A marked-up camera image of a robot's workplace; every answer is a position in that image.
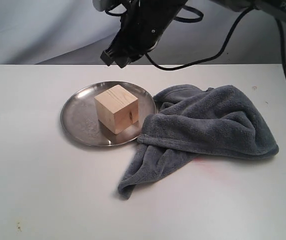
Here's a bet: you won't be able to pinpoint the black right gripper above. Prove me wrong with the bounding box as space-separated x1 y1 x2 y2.
100 0 186 68

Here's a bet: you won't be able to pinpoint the light wooden cube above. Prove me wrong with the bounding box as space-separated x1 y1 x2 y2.
94 84 139 135

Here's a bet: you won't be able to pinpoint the grey-blue fleece towel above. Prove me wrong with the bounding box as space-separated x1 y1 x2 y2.
117 84 279 199

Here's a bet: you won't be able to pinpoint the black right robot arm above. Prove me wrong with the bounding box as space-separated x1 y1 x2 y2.
93 0 286 69

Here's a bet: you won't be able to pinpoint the round stainless steel plate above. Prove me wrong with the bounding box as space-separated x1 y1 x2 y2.
60 81 157 147

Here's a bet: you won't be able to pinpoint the grey backdrop cloth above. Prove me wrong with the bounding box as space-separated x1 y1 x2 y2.
0 0 280 65

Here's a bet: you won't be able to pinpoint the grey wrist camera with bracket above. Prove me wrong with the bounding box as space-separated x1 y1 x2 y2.
92 0 121 12

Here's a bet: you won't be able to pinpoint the black camera cable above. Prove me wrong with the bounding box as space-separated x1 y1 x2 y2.
105 0 286 182

